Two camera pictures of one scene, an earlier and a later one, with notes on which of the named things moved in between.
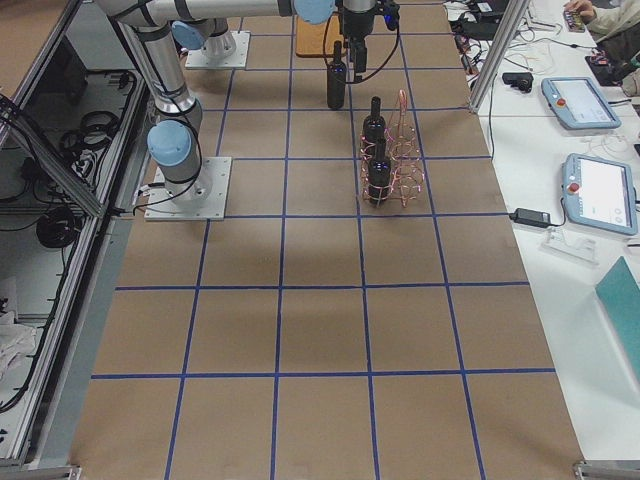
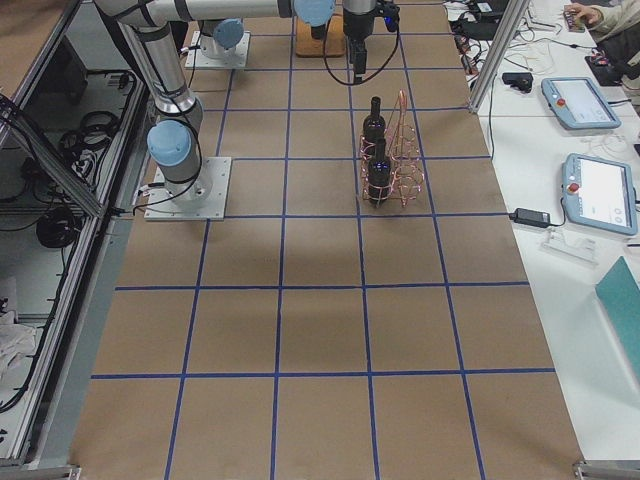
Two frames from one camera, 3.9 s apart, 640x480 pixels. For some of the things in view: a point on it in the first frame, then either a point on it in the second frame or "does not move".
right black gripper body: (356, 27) does not move
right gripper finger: (359, 59) does not move
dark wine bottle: (336, 79) to (319, 31)
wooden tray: (318, 40) does not move
